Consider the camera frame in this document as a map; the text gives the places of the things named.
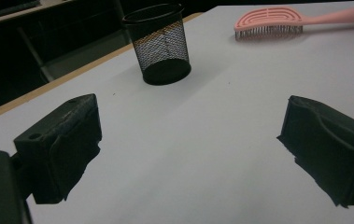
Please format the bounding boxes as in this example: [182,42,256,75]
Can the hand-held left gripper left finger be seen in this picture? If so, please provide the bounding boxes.
[13,93,103,205]

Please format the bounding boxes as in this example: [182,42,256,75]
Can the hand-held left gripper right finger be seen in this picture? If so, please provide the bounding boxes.
[276,95,354,209]

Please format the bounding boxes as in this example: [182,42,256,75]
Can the black mesh pen cup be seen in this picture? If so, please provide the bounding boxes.
[121,3,192,87]

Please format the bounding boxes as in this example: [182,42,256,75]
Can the pink hairbrush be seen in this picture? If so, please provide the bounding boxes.
[234,3,354,41]

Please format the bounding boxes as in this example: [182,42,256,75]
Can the white metal-frame table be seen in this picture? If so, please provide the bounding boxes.
[0,0,132,83]

